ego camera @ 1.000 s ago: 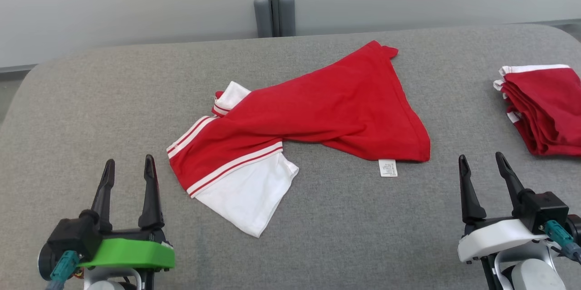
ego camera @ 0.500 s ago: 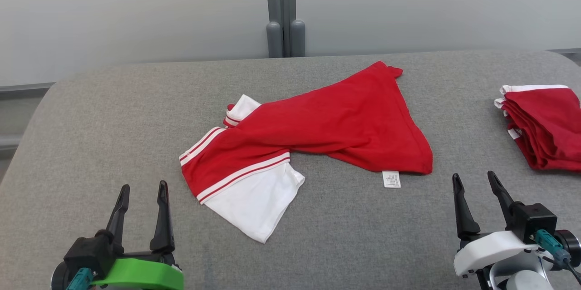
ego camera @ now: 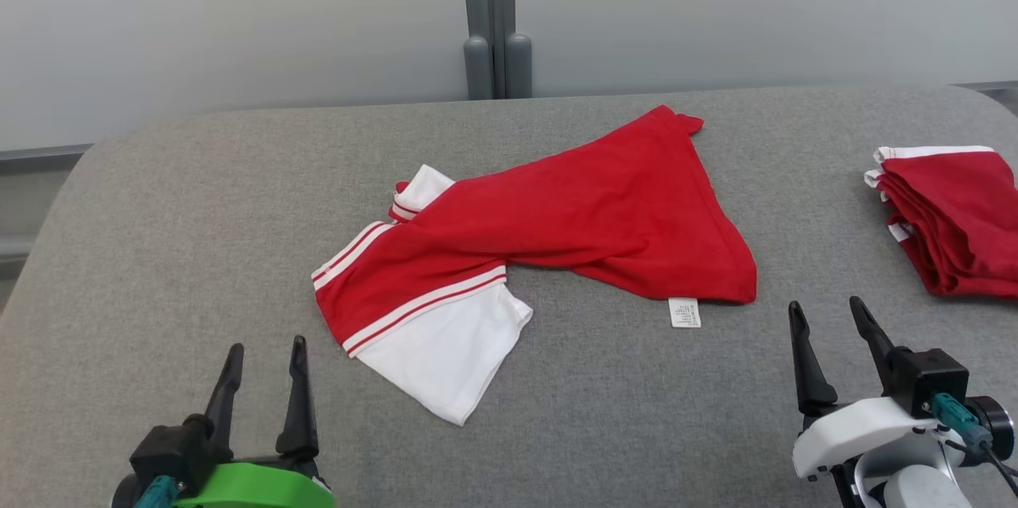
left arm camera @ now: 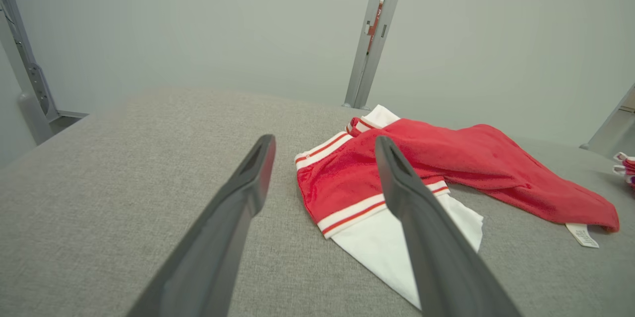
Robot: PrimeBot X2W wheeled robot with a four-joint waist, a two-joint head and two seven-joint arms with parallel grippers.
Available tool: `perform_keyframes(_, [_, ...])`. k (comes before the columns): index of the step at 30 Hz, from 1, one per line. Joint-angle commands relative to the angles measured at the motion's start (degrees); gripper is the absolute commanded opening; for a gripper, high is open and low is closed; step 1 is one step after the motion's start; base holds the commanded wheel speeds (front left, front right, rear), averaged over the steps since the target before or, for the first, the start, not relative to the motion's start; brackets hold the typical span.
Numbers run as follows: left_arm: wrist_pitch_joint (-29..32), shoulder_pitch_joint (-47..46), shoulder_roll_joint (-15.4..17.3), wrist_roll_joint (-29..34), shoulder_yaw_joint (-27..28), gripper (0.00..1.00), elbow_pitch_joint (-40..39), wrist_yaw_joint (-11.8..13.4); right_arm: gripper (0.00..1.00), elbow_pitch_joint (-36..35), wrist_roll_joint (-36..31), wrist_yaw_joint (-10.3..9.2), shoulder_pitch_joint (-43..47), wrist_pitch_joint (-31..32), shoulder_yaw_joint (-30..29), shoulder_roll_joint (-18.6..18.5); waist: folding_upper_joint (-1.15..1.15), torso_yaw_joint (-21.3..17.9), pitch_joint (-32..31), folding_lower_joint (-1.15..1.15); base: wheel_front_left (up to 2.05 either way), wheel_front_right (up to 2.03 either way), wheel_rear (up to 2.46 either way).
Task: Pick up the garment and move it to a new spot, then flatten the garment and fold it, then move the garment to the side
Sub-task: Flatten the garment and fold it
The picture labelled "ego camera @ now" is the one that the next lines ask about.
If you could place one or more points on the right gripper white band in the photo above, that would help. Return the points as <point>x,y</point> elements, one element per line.
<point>851,432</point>

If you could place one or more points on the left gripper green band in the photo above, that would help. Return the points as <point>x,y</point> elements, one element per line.
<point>262,488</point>

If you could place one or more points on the red shorts with white stripe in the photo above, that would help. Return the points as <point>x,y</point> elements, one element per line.
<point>962,222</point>

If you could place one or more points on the red and white jersey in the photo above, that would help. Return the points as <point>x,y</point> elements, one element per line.
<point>573,214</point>

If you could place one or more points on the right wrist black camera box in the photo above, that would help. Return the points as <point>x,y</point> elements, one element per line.
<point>926,381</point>

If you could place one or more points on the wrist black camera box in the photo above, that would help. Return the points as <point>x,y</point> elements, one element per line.
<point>171,452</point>
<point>926,381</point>

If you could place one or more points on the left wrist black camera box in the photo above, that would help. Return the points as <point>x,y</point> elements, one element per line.
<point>171,452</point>

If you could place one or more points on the grey partition post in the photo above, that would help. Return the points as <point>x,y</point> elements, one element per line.
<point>497,15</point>

